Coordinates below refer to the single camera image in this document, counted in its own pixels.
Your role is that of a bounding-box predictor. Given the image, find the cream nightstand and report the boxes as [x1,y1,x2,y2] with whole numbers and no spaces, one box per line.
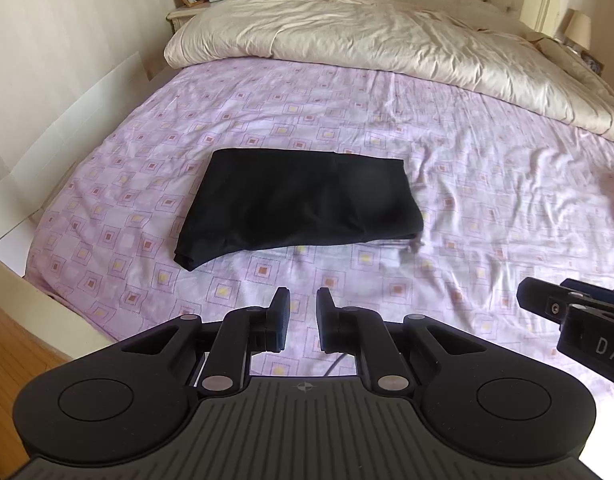
[165,1,214,37]

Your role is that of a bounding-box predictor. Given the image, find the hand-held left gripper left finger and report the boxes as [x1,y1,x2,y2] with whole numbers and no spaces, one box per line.
[118,287,291,397]

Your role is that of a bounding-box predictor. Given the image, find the cream shade table lamp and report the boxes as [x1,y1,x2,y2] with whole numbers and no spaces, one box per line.
[563,9,593,54]

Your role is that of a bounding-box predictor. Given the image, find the black cable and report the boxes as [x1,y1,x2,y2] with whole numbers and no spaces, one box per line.
[326,352,359,377]

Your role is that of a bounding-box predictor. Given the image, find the purple patterned bed sheet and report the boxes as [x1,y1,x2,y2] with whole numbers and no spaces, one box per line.
[23,57,614,401]

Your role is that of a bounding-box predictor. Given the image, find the black pants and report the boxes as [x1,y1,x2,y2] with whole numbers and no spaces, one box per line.
[173,148,424,273]

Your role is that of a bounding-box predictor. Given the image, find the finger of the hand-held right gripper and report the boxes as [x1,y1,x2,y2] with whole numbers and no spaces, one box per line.
[560,278,614,307]
[517,277,585,322]

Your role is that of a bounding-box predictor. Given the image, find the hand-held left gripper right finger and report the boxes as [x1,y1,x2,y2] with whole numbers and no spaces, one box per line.
[315,287,470,395]

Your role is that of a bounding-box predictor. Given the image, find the dark photo frame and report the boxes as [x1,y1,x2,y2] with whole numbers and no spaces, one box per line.
[581,50,606,75]

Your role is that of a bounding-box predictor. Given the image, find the white bed side rail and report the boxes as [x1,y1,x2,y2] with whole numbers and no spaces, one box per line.
[0,249,115,363]

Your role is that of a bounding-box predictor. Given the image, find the cream duvet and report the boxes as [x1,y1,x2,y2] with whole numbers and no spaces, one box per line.
[163,0,614,147]

